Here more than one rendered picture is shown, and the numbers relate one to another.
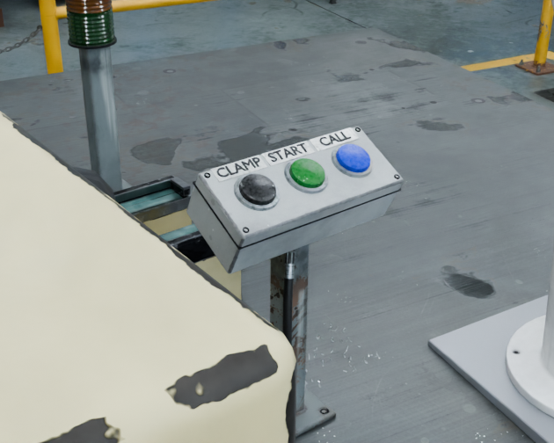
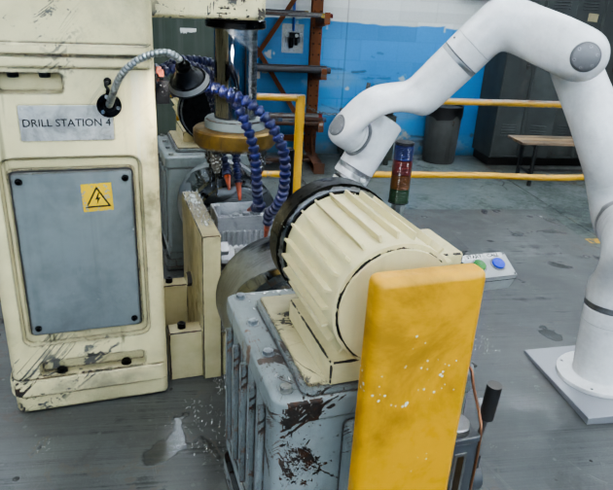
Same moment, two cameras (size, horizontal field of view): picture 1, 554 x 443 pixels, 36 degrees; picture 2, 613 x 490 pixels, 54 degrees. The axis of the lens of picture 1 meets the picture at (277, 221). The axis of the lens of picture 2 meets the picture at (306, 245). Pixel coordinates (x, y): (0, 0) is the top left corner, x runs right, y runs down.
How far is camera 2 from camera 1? 0.71 m
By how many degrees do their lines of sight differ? 17
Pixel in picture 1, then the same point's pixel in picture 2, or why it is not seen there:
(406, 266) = (522, 322)
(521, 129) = not seen: hidden behind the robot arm
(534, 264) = not seen: hidden behind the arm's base
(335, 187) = (489, 271)
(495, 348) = (553, 358)
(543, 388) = (568, 374)
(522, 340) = (566, 357)
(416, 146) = (544, 272)
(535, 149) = not seen: hidden behind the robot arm
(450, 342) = (533, 352)
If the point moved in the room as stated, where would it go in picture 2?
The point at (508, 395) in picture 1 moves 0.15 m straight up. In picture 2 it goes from (553, 374) to (566, 319)
